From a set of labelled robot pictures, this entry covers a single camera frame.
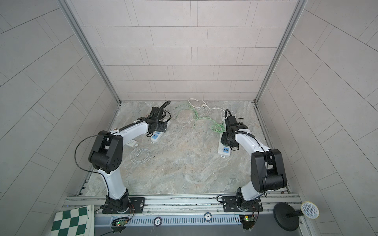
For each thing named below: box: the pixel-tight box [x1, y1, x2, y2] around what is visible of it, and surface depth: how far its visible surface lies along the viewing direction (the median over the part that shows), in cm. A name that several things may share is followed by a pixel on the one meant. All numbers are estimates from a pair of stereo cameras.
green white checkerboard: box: [50, 204, 95, 236], surface depth 67 cm
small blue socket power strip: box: [150, 131, 164, 144], surface depth 95 cm
